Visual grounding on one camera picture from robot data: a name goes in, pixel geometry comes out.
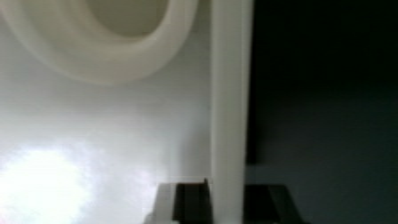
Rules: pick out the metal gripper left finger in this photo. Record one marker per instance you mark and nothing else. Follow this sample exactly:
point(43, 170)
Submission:
point(182, 204)

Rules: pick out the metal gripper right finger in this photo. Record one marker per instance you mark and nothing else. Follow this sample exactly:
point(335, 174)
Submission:
point(269, 205)

